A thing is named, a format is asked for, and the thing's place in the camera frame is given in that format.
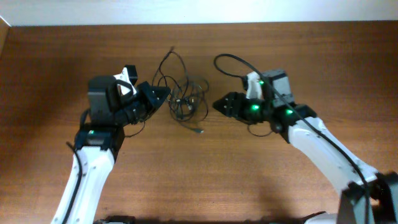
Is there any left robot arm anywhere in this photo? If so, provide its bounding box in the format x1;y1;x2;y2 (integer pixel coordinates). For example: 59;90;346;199
52;76;170;223

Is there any long black usb cable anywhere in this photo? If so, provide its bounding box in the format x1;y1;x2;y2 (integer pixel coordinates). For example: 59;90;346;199
151;46;206;134

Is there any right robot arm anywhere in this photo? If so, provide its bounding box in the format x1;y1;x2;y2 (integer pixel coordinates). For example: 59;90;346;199
213;70;397;223

